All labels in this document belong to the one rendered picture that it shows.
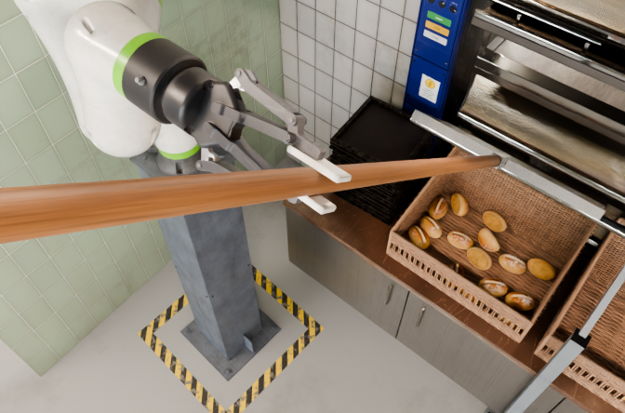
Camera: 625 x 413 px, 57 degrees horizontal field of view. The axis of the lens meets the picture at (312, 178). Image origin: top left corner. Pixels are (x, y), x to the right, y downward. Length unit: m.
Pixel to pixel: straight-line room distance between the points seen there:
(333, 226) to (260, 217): 0.81
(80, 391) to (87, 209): 2.39
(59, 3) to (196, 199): 0.84
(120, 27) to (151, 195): 0.39
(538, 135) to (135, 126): 1.54
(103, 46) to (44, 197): 0.42
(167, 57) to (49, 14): 0.57
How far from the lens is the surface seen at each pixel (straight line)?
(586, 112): 1.99
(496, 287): 2.12
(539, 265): 2.22
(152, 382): 2.66
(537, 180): 1.57
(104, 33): 0.76
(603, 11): 1.79
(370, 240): 2.20
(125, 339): 2.77
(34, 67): 1.87
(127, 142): 0.85
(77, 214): 0.36
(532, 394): 2.12
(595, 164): 2.09
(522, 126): 2.11
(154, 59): 0.70
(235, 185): 0.47
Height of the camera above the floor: 2.44
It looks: 52 degrees down
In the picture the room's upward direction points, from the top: straight up
